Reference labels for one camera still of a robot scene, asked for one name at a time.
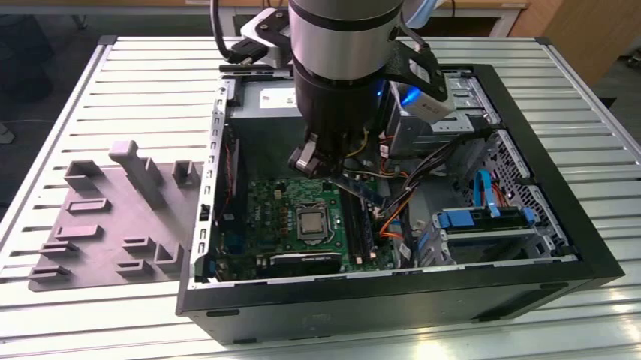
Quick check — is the blue flat data wire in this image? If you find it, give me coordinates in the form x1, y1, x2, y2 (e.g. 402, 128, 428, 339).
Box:
473, 170, 503, 218

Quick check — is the yellow power wire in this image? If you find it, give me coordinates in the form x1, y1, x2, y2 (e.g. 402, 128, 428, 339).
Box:
350, 127, 410, 179

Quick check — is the black open PC case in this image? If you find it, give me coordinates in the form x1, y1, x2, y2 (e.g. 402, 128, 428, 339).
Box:
173, 62, 627, 344

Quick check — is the green motherboard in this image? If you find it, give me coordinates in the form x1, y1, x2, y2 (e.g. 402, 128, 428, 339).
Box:
215, 174, 402, 281

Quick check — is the orange wire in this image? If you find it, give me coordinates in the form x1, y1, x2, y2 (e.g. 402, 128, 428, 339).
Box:
378, 215, 410, 239

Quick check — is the grey power supply unit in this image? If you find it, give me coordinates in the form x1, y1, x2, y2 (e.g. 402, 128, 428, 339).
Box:
227, 79, 310, 177

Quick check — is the grey plastic parts rack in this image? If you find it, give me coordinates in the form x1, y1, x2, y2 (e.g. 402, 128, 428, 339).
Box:
27, 138, 207, 293

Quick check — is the black CPU socket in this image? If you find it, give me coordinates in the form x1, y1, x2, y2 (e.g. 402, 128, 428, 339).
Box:
292, 201, 335, 248

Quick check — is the silver CPU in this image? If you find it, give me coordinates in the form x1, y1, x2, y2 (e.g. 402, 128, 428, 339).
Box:
298, 213, 326, 236

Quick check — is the black camera cable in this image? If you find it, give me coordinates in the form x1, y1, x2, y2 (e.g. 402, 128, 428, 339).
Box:
208, 0, 267, 68

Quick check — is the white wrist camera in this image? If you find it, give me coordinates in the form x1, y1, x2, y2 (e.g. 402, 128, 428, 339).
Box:
237, 7, 295, 69
384, 37, 458, 124

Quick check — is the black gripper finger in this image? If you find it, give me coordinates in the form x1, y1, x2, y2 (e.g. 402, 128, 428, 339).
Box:
287, 133, 347, 181

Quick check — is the silver metal disk bay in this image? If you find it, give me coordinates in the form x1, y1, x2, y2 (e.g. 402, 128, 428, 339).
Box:
430, 208, 557, 263

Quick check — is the black cable bundle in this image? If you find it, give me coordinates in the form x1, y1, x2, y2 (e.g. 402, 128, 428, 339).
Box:
372, 129, 495, 218

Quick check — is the black graphics card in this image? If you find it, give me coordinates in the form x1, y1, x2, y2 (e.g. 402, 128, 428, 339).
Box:
254, 250, 344, 279

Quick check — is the silver metal drive cage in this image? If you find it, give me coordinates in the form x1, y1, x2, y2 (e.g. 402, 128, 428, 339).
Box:
387, 69, 502, 158

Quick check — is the brown wooden cabinet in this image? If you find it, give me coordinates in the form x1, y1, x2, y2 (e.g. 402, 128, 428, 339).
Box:
510, 0, 641, 89

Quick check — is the hard disk in blue carrier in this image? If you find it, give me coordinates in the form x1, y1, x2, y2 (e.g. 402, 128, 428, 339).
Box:
434, 208, 535, 232

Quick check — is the black RAM slot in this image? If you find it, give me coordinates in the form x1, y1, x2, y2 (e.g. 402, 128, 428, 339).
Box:
343, 194, 364, 264

